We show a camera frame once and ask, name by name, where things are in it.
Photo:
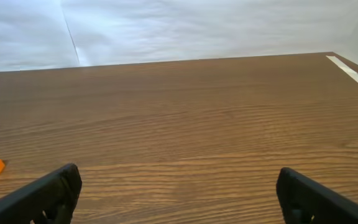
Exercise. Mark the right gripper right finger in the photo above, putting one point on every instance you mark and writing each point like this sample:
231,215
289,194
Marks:
309,199

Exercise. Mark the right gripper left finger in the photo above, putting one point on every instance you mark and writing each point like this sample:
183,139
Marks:
42,196

